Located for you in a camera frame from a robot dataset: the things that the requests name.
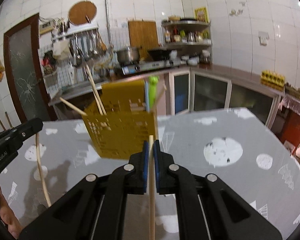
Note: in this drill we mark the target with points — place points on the yellow wall picture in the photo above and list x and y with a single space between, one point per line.
201 14

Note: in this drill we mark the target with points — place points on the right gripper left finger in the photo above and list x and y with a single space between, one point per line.
145 154

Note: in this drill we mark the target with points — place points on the round wooden board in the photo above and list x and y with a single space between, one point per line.
82 12

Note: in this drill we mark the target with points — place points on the yellow perforated utensil holder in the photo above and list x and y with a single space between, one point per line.
127 123

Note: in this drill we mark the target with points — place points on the corner metal shelf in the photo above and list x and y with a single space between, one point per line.
189 37

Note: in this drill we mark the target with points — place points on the grey plastic spoon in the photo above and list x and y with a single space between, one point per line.
147 96

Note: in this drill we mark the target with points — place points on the grey patterned tablecloth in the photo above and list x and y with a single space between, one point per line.
232 144

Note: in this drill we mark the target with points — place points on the wire wall grid rack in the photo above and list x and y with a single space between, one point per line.
60 77

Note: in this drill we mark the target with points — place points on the dark glass door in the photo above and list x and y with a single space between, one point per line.
23 72

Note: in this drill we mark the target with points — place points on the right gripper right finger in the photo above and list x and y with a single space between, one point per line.
157 164

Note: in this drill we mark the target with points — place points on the wooden cutting board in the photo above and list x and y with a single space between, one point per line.
143 34

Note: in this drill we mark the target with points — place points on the gas stove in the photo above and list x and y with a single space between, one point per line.
146 67

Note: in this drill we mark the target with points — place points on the curved beige chopstick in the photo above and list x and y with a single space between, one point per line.
73 107

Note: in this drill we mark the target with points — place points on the person's left hand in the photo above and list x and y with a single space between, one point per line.
8 217

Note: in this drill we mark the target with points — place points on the wooden sticks against wall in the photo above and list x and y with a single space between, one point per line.
5 122

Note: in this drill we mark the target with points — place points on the white wall socket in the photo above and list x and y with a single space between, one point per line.
263 38

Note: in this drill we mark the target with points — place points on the yellow egg tray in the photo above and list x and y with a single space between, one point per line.
273 80

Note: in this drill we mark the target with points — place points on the wooden chopstick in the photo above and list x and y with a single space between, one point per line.
100 99
151 178
40 170
87 69

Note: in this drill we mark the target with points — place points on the kitchen counter with cabinets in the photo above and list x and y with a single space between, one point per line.
201 89

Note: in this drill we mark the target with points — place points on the steel cooking pot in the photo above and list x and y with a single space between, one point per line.
128 55

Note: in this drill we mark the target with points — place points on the black wok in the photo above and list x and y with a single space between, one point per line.
160 54

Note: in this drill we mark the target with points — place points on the green plastic utensil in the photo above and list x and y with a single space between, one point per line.
153 81

